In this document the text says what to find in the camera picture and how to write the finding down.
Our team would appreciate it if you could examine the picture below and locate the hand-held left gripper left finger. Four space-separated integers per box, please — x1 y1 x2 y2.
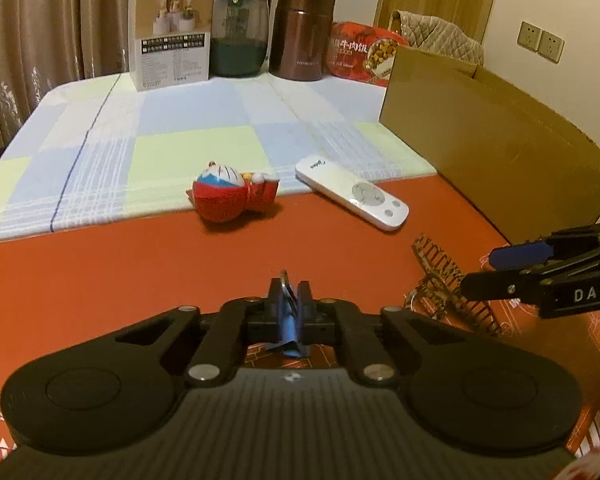
112 277 291 389

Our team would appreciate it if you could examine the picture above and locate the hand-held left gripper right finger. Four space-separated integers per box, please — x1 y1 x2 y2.
296 281 482 390

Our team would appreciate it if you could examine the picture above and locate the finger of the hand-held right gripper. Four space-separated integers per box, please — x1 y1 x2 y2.
488 220 600 269
460 244 600 307

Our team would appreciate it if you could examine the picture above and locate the wooden model airplane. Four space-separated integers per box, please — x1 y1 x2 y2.
403 233 504 337

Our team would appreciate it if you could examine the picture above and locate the brown cardboard box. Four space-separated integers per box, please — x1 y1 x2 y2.
378 44 600 247

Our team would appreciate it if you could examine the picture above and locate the red blue cat figurine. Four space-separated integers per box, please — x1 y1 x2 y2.
187 160 280 226

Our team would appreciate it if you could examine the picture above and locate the white remote control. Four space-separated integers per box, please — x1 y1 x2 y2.
294 155 411 233

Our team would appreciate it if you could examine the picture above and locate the red table mat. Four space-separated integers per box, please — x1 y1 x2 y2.
0 175 600 480

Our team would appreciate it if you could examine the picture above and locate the plaid tablecloth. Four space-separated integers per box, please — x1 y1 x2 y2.
0 67 439 246

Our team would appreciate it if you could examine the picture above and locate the beige quilted blanket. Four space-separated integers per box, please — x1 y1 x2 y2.
389 9 485 66

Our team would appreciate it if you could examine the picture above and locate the red food package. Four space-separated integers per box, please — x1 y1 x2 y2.
324 20 410 89

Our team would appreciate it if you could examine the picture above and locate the green glass jar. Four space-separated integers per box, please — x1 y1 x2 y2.
208 0 271 79

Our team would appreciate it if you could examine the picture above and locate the brown thermos flask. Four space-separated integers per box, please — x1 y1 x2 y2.
268 0 338 81

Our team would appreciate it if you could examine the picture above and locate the white product box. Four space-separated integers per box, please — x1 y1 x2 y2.
128 0 216 93

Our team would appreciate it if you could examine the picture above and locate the pink brown curtain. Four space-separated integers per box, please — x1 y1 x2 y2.
0 0 277 162

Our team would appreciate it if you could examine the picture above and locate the beige wall socket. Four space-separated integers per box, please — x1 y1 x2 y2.
537 29 565 65
517 20 542 53

